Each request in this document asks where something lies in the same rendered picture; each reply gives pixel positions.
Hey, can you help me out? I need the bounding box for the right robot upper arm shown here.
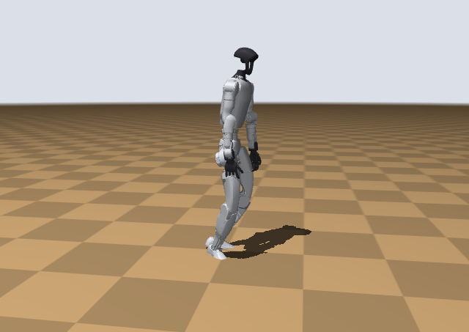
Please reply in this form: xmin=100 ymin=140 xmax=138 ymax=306
xmin=222 ymin=81 xmax=239 ymax=124

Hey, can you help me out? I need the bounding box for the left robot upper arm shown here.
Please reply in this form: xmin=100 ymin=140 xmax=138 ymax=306
xmin=245 ymin=83 xmax=257 ymax=122

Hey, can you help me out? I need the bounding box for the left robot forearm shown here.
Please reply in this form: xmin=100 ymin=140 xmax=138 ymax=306
xmin=245 ymin=120 xmax=258 ymax=149

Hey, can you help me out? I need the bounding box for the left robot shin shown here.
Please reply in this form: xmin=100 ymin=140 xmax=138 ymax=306
xmin=233 ymin=202 xmax=250 ymax=226

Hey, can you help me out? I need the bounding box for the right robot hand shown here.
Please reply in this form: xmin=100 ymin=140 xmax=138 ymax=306
xmin=224 ymin=150 xmax=243 ymax=179

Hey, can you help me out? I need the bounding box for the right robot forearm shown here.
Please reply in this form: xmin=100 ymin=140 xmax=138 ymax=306
xmin=222 ymin=116 xmax=236 ymax=158

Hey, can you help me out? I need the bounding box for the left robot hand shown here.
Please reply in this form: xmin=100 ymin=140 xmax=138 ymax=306
xmin=248 ymin=141 xmax=261 ymax=171

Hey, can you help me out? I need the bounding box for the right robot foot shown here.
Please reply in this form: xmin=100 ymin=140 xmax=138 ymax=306
xmin=207 ymin=244 xmax=226 ymax=259

